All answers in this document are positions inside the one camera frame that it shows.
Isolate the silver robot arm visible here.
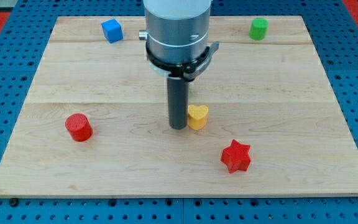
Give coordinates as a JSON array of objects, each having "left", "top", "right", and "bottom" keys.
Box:
[{"left": 143, "top": 0, "right": 219, "bottom": 82}]

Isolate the blue cube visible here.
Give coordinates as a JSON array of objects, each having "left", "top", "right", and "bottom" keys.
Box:
[{"left": 101, "top": 19, "right": 124, "bottom": 44}]

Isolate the yellow heart block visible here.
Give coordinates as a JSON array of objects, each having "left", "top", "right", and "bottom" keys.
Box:
[{"left": 188, "top": 105, "right": 209, "bottom": 131}]

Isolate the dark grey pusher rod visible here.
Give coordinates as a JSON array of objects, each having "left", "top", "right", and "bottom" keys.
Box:
[{"left": 167, "top": 78, "right": 188, "bottom": 129}]

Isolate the red star block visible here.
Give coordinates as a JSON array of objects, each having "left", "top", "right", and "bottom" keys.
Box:
[{"left": 221, "top": 139, "right": 251, "bottom": 174}]

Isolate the wooden board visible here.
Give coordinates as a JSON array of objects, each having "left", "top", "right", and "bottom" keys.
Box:
[{"left": 0, "top": 16, "right": 358, "bottom": 198}]

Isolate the red cylinder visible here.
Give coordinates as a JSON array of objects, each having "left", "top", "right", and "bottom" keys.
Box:
[{"left": 65, "top": 113, "right": 93, "bottom": 142}]

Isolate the green cylinder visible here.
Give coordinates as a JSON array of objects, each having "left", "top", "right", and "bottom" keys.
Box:
[{"left": 249, "top": 17, "right": 269, "bottom": 40}]

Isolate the black clamp ring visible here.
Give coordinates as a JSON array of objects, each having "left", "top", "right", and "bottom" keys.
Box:
[{"left": 145, "top": 40, "right": 220, "bottom": 83}]

